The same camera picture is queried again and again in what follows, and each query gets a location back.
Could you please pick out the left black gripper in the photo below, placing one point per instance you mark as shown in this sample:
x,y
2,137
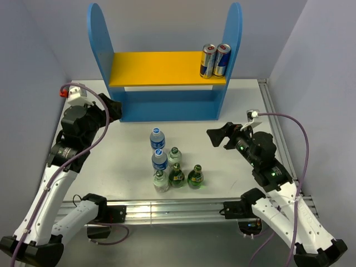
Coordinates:
x,y
114,108

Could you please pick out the left energy drink can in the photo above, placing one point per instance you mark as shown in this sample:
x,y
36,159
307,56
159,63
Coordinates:
x,y
207,60

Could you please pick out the blue and yellow shelf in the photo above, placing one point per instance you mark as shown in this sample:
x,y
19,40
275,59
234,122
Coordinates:
x,y
162,86

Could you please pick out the energy drink can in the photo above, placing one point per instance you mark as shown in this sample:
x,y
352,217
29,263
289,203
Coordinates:
x,y
222,57
207,60

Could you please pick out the blue-label water bottle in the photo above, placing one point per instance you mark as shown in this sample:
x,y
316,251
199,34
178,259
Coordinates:
x,y
157,139
159,160

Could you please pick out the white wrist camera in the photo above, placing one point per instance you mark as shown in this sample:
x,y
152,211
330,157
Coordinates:
x,y
254,120
76,96

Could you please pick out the right energy drink can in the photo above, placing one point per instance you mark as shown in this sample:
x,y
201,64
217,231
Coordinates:
x,y
222,57

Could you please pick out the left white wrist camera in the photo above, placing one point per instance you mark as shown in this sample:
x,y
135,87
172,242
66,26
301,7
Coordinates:
x,y
76,96

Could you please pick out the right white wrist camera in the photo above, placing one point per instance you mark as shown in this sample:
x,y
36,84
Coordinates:
x,y
254,120

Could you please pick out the clear glass bottle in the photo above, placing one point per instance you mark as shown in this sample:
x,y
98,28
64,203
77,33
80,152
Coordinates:
x,y
174,156
161,181

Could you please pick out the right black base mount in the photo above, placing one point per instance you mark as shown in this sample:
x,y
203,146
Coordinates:
x,y
248,223

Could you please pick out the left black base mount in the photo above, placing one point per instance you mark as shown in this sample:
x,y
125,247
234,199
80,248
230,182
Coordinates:
x,y
101,228

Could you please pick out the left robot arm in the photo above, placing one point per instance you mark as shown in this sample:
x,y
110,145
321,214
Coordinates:
x,y
39,240

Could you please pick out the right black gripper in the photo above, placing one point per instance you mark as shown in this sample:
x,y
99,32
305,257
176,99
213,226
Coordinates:
x,y
228,129

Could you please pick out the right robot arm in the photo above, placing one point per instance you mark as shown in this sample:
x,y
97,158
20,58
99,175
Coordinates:
x,y
276,201

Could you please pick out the aluminium side rail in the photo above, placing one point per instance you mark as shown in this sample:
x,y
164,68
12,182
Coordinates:
x,y
283,152

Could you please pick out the aluminium front rail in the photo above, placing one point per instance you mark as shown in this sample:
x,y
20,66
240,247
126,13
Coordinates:
x,y
168,211

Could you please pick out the green glass bottle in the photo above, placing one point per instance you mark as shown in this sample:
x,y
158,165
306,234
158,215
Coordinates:
x,y
195,177
176,176

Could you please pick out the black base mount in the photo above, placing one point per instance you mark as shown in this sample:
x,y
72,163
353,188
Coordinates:
x,y
248,223
101,228

